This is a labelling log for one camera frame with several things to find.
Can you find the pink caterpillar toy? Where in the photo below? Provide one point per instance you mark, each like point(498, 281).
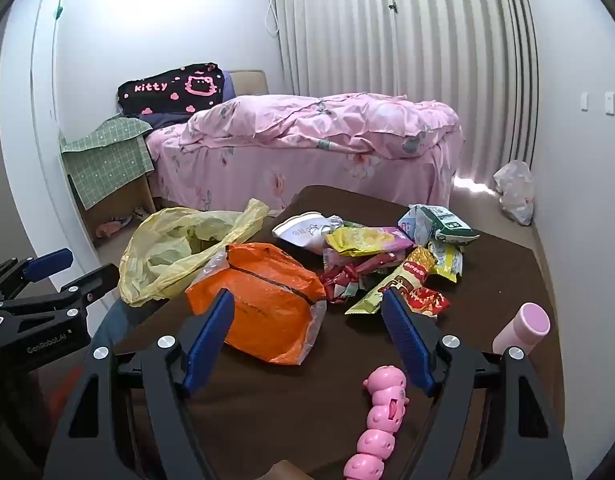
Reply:
point(382, 410)

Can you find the white wall switch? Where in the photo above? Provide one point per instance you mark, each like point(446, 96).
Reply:
point(584, 101)
point(609, 102)

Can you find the pale blue white packet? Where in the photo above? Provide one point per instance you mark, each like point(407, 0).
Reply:
point(415, 225)

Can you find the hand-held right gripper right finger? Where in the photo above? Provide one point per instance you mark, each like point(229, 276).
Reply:
point(407, 335)

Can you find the wooden nightstand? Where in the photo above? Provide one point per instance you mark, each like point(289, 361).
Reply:
point(137, 192)

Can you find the pink floral duvet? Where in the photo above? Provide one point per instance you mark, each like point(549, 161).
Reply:
point(312, 120)

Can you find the striped grey curtain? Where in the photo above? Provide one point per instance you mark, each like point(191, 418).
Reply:
point(412, 50)

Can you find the white plastic bag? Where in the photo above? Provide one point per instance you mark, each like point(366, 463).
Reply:
point(515, 190)

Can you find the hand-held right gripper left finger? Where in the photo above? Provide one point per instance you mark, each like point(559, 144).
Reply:
point(210, 335)

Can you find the long green red snack packet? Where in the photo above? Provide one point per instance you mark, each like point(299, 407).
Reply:
point(407, 270)

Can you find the green white snack packet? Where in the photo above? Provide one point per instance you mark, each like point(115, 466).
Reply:
point(452, 225)

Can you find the green checked cloth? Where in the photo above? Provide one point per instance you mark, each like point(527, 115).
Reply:
point(107, 160)

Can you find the pink bottle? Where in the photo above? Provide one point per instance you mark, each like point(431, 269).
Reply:
point(520, 327)

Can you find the black Hello Kitty pillow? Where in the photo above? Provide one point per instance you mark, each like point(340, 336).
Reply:
point(167, 87)

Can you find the small yellow green packet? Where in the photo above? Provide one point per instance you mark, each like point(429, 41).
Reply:
point(447, 262)

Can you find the pink cloth item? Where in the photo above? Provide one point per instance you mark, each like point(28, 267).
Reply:
point(110, 228)

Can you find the pink floral quilt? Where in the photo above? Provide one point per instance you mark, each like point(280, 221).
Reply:
point(287, 175)

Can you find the red yellow snack packet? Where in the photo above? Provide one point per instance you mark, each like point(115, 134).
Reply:
point(430, 304)

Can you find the beige headboard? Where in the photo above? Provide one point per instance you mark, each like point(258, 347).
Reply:
point(250, 82)

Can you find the orange plastic bag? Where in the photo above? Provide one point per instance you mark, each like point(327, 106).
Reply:
point(267, 310)

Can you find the yellow pink snack packet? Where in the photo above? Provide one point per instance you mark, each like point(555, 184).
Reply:
point(367, 240)

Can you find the small striped item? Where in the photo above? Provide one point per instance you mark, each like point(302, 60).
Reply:
point(138, 214)

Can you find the yellow plastic bag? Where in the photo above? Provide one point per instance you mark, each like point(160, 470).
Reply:
point(157, 260)

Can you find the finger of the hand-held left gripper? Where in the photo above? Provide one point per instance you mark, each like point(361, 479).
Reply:
point(47, 262)
point(92, 282)

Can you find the red wrapper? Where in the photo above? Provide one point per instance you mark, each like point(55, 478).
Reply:
point(337, 280)

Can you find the dark purple cloth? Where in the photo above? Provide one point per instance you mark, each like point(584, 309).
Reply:
point(162, 121)

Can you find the green wall hook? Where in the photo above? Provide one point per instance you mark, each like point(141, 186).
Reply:
point(59, 10)

